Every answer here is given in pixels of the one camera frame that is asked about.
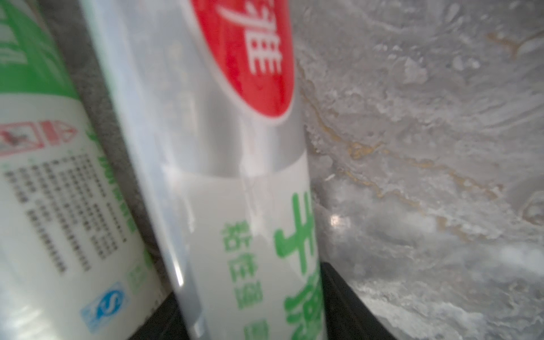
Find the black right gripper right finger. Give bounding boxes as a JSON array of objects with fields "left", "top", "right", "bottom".
[{"left": 320, "top": 262, "right": 395, "bottom": 340}]

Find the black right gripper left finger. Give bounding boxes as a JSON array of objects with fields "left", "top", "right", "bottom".
[{"left": 130, "top": 293, "right": 190, "bottom": 340}]

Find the plastic wrap roll green label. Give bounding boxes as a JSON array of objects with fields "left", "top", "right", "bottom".
[{"left": 1, "top": 1, "right": 167, "bottom": 339}]

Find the plastic wrap roll red logo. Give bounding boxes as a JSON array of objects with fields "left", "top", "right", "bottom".
[{"left": 81, "top": 1, "right": 327, "bottom": 339}]

